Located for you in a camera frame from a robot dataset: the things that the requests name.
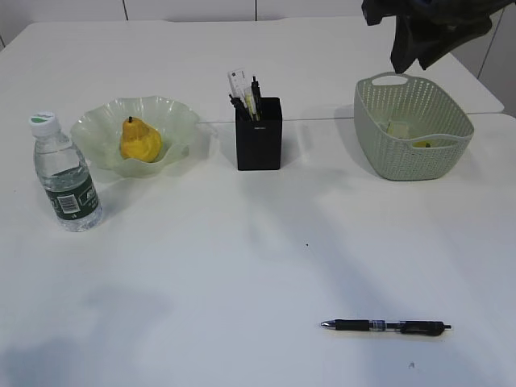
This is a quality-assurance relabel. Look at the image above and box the yellow utility knife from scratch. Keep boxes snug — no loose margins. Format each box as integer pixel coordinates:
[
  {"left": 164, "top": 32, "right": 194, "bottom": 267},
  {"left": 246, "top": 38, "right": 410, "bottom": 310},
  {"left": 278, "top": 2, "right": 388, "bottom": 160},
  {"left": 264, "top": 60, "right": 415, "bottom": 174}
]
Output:
[{"left": 244, "top": 87, "right": 258, "bottom": 121}]

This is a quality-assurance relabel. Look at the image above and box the black square pen holder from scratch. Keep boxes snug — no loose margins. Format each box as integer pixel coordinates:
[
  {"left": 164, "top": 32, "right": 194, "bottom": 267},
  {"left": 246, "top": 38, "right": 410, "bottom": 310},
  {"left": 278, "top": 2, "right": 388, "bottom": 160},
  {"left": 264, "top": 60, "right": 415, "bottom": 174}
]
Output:
[{"left": 235, "top": 97, "right": 283, "bottom": 171}]

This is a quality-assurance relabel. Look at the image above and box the clear plastic ruler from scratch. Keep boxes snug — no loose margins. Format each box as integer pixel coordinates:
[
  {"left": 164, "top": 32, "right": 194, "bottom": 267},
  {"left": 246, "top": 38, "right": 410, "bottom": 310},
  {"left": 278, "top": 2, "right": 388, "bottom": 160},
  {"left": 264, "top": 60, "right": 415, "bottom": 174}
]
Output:
[{"left": 227, "top": 69, "right": 250, "bottom": 100}]

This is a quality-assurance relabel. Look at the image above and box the black gel pen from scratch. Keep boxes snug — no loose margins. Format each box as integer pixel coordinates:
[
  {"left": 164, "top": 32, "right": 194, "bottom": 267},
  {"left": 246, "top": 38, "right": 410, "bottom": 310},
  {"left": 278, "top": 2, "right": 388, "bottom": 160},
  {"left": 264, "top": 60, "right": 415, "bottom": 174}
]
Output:
[
  {"left": 320, "top": 319, "right": 452, "bottom": 337},
  {"left": 229, "top": 94, "right": 252, "bottom": 122},
  {"left": 251, "top": 76, "right": 262, "bottom": 121}
]

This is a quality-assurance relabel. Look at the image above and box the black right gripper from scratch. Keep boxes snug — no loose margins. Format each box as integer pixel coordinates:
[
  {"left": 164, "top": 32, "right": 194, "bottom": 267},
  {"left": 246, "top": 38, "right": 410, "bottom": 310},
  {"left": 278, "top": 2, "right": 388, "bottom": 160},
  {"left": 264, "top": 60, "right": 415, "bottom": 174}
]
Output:
[{"left": 361, "top": 0, "right": 510, "bottom": 74}]

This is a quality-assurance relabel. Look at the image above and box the yellow pear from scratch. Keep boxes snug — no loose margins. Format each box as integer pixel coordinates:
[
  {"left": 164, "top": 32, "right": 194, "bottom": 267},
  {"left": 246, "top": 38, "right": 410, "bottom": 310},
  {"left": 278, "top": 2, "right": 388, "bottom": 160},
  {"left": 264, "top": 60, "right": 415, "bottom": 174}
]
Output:
[{"left": 120, "top": 116, "right": 163, "bottom": 163}]

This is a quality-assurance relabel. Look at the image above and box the black gel pen bottom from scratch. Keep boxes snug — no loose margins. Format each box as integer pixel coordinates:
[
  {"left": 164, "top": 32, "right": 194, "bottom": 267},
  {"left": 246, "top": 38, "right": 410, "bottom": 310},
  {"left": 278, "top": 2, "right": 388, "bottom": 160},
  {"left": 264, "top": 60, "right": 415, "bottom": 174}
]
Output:
[{"left": 320, "top": 319, "right": 452, "bottom": 337}]

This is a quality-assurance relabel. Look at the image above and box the clear plastic water bottle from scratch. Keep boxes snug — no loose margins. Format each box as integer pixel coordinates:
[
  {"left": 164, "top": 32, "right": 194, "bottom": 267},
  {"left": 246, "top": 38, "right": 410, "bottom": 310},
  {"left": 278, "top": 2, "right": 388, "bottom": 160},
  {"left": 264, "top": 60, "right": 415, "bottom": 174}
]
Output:
[{"left": 29, "top": 111, "right": 102, "bottom": 232}]

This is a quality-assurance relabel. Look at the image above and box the green woven plastic basket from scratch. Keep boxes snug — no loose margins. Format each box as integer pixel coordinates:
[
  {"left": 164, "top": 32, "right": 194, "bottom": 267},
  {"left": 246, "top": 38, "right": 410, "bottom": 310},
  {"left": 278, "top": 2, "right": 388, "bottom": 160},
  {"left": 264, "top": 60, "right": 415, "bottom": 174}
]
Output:
[{"left": 354, "top": 73, "right": 474, "bottom": 181}]

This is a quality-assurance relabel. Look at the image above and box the green wavy glass plate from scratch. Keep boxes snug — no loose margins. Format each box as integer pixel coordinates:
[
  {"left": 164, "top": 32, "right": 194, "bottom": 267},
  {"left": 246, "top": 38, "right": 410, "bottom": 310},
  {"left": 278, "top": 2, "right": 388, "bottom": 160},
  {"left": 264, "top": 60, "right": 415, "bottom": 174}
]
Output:
[{"left": 70, "top": 96, "right": 199, "bottom": 177}]

